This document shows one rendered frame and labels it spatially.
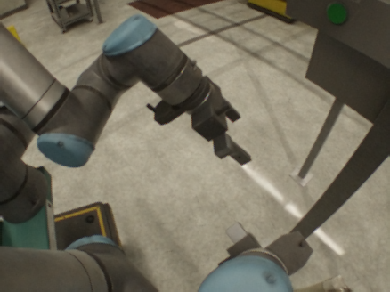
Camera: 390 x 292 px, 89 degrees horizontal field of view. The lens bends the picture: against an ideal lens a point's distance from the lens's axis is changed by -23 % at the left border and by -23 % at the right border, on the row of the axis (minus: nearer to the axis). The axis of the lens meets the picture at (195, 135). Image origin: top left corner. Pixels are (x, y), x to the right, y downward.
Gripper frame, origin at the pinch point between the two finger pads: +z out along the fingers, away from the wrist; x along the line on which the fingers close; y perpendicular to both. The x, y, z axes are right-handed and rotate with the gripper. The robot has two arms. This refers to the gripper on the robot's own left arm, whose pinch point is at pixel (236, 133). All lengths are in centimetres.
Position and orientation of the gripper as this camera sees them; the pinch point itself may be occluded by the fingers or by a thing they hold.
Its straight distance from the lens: 57.4
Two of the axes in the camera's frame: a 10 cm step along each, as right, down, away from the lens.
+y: 7.6, -4.7, -4.4
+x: -0.5, -7.2, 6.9
